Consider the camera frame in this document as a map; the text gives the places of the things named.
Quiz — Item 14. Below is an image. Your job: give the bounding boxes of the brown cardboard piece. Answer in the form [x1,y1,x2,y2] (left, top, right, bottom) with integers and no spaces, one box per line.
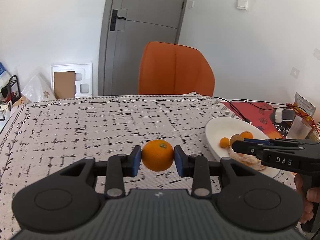
[54,72,75,99]

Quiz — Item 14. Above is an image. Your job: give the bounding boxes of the translucent plastic bag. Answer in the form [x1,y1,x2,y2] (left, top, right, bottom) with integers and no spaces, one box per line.
[22,74,56,102]

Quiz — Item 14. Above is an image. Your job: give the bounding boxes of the snack packet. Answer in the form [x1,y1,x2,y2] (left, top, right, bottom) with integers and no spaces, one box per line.
[293,92,316,117]

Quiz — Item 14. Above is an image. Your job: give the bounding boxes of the pomelo segment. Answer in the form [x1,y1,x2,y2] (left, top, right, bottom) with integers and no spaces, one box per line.
[228,148,266,171]

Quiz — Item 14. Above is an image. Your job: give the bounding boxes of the grey door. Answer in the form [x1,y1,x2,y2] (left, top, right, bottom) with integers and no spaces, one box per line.
[98,0,186,95]

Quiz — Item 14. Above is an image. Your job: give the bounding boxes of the black wire rack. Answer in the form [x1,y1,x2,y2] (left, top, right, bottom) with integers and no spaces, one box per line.
[0,75,21,104]

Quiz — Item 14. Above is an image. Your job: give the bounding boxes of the patterned white tablecloth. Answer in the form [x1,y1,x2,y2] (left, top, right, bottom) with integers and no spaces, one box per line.
[0,93,304,240]

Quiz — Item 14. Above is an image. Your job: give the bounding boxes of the orange chair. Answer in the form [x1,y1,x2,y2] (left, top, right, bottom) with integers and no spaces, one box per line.
[138,41,215,96]

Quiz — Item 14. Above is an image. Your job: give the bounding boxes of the clear plastic cup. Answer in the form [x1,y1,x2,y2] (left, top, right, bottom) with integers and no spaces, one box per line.
[286,116,312,139]

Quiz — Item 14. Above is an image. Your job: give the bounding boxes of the white wall switch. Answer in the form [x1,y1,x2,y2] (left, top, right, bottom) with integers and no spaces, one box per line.
[236,0,248,10]

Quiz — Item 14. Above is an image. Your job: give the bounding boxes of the blue white bag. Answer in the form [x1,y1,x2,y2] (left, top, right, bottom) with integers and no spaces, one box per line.
[0,63,11,90]

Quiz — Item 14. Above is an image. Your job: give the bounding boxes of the brown longan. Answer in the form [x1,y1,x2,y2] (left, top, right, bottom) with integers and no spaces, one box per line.
[229,134,244,146]

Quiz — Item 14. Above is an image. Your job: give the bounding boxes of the white plate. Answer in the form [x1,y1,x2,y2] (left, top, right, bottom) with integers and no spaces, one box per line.
[205,117,280,178]

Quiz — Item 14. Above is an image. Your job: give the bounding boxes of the red orange mat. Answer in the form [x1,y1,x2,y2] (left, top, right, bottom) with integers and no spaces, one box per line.
[223,101,290,139]

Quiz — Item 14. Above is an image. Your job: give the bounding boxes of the black door handle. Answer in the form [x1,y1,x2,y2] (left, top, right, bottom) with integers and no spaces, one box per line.
[110,9,126,31]

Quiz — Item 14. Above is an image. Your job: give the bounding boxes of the small kumquat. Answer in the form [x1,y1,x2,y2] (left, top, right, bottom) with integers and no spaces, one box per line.
[219,137,230,148]

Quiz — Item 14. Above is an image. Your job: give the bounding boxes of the black usb cable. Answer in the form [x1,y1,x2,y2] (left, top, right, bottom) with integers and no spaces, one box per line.
[214,96,308,125]

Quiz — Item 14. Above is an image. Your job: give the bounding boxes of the large orange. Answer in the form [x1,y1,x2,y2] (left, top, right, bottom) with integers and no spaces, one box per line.
[142,140,174,172]
[240,131,254,139]

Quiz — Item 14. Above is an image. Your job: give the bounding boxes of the right hand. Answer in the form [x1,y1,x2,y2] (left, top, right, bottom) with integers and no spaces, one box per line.
[294,174,320,224]

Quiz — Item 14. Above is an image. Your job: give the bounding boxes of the white charger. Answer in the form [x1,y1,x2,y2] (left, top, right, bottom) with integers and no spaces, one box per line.
[274,108,295,124]

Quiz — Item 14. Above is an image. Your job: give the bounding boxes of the large orange in plate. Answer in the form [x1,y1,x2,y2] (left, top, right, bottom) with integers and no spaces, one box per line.
[240,131,254,139]

